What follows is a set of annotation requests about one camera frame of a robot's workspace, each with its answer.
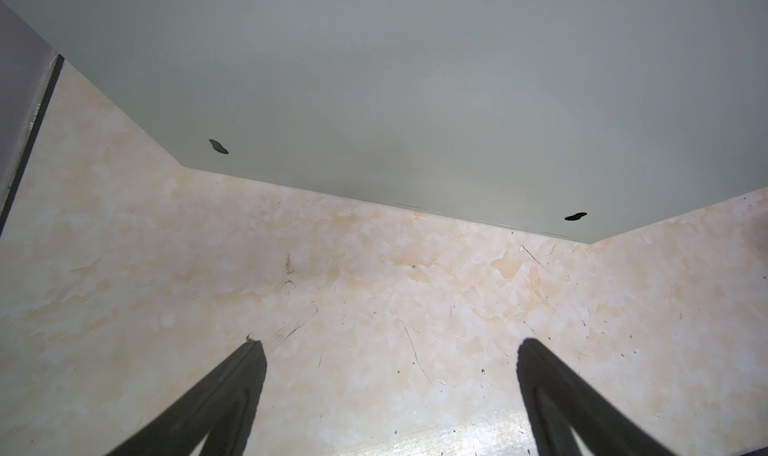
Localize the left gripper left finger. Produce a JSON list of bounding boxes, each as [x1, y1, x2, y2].
[[110, 339, 267, 455]]

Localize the grey metal cabinet box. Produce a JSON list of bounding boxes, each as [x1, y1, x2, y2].
[[2, 0, 767, 243]]

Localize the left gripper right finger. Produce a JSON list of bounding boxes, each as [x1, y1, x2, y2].
[[517, 338, 671, 455]]

